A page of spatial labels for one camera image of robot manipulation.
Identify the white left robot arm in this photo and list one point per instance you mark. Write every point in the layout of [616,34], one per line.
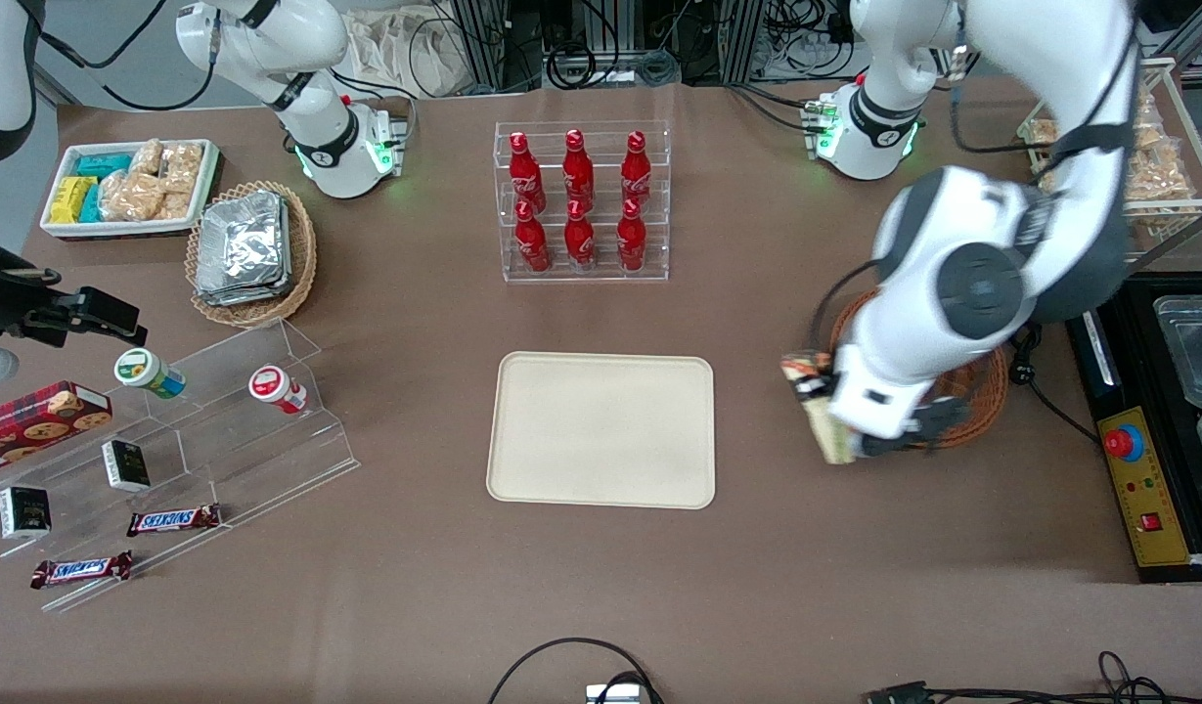
[982,254]

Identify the white plastic snack bin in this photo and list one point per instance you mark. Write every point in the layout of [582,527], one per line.
[121,229]

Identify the small grey device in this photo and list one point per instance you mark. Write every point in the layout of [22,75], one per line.
[615,695]

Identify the silver foil packs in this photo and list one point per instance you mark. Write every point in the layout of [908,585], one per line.
[244,244]

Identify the black control box yellow panel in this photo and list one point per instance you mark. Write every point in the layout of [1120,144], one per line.
[1090,342]

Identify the yellow snack pack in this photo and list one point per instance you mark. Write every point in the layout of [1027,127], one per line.
[70,198]

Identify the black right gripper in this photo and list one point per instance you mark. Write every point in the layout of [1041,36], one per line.
[6,302]

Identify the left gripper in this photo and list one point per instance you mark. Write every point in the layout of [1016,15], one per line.
[825,386]

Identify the red emergency stop button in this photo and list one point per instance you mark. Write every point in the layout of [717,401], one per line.
[1124,442]

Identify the tan woven wicker basket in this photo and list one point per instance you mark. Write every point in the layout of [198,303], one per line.
[302,244]

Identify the red cola bottle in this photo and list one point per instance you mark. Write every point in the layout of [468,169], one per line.
[580,242]
[577,166]
[532,244]
[522,168]
[631,242]
[637,166]

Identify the red lid yoghurt bottle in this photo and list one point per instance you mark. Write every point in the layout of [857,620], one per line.
[276,388]

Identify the aluminium frame rack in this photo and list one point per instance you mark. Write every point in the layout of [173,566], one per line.
[483,39]

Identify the small black box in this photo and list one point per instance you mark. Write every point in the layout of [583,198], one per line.
[23,511]
[126,464]

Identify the brown snickers bar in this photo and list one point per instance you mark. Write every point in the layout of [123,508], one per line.
[173,519]
[82,569]

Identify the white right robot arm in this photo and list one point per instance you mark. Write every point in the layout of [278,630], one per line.
[317,127]

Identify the clear acrylic bottle rack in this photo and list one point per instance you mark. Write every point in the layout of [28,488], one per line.
[600,274]

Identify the teal snack pack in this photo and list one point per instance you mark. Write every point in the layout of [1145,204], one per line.
[102,164]
[91,207]

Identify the clear acrylic step display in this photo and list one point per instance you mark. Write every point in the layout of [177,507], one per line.
[268,460]

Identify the beige plastic tray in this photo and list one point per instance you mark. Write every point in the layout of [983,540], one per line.
[600,430]

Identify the white cloth bag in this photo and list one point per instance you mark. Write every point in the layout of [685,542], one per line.
[395,49]

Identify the clear bag of cookies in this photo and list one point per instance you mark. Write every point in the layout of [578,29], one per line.
[182,166]
[148,156]
[131,196]
[176,206]

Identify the brown woven wicker basket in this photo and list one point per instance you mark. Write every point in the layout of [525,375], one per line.
[982,391]

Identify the bag of brown snacks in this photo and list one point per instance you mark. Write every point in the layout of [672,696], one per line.
[1044,132]
[1153,176]

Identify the triangle sandwich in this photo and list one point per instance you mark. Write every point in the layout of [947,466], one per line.
[833,435]

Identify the red cookie box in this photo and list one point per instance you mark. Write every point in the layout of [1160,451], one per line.
[33,420]

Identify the green lid yoghurt bottle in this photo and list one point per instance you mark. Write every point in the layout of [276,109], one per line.
[149,373]

